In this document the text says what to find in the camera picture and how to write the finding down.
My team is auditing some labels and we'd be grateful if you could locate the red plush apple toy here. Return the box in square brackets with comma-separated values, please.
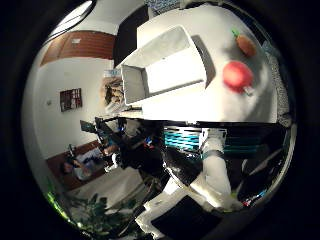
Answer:
[222, 60, 256, 96]

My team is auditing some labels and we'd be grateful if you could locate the black cabinet panel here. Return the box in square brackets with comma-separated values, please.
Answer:
[113, 4, 150, 68]

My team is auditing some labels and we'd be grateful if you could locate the dark framed wall picture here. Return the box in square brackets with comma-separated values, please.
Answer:
[59, 87, 83, 113]

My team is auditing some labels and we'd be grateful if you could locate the seated person in light shirt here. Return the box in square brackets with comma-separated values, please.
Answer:
[61, 146, 116, 183]

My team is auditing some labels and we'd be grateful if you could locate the green leafy plant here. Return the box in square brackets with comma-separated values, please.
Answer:
[64, 193, 145, 240]

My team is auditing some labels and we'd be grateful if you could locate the brown wall poster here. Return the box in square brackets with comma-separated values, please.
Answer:
[103, 76, 124, 106]

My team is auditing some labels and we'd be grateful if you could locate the white plastic container bin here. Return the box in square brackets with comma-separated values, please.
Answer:
[119, 24, 208, 107]

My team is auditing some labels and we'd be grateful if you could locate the teal and black striped mat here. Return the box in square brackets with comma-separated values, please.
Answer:
[163, 129, 203, 153]

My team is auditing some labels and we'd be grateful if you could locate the black monitor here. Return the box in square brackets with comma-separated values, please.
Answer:
[79, 119, 96, 134]

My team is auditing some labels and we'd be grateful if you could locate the white dotted armchair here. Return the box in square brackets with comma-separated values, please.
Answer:
[266, 49, 293, 128]

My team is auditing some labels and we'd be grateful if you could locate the brown wooden wall panel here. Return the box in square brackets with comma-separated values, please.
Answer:
[40, 30, 117, 66]

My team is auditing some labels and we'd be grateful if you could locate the orange plush toy green top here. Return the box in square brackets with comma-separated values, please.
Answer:
[231, 28, 258, 58]

